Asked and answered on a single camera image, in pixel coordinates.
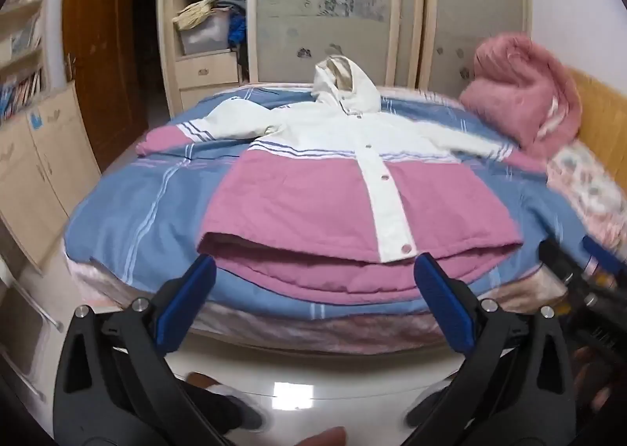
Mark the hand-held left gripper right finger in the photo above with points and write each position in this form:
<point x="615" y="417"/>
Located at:
<point x="443" y="304"/>

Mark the person's left foot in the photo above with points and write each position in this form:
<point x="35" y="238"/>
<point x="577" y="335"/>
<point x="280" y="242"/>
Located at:
<point x="230" y="404"/>

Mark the blue striped bed sheet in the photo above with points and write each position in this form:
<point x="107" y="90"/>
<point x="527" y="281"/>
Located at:
<point x="137" y="201"/>

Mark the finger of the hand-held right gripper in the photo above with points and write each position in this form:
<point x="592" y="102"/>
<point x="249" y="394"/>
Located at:
<point x="602" y="252"/>
<point x="558" y="265"/>

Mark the row of books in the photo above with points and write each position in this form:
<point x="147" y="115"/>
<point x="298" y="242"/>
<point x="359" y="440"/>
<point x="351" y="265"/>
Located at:
<point x="19" y="93"/>

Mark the floral patterned cloth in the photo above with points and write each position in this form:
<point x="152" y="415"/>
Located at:
<point x="588" y="191"/>

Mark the beige bookshelf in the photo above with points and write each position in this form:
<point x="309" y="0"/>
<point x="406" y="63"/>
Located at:
<point x="24" y="15"/>

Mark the blue folded clothes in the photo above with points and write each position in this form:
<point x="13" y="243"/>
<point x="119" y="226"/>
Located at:
<point x="237" y="30"/>

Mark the pink and white hooded jacket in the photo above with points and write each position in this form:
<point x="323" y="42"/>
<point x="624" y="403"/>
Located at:
<point x="303" y="201"/>

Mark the beige low cabinet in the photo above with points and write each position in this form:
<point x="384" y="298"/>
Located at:
<point x="44" y="157"/>

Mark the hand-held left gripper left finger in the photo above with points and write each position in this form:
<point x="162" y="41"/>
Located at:
<point x="188" y="299"/>

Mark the person's right hand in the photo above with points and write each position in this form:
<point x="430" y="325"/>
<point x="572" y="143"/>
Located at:
<point x="592" y="377"/>

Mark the person's right foot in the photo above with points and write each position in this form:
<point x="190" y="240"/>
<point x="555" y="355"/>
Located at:
<point x="426" y="409"/>

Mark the beige crumpled bag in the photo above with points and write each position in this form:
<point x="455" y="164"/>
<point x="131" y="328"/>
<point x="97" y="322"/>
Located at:
<point x="196" y="13"/>

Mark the person's foot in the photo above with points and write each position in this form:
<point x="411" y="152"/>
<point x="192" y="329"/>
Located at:
<point x="230" y="404"/>
<point x="426" y="409"/>

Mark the folded pink quilt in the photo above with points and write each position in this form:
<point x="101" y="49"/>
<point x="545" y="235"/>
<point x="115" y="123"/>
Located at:
<point x="519" y="84"/>

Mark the wooden headboard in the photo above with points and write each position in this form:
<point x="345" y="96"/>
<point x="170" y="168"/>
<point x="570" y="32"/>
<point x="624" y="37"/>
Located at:
<point x="602" y="118"/>

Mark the translucent plastic storage box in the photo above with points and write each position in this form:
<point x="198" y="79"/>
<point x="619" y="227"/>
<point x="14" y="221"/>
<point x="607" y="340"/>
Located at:
<point x="205" y="37"/>

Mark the brown wooden door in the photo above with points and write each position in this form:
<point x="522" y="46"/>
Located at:
<point x="103" y="59"/>

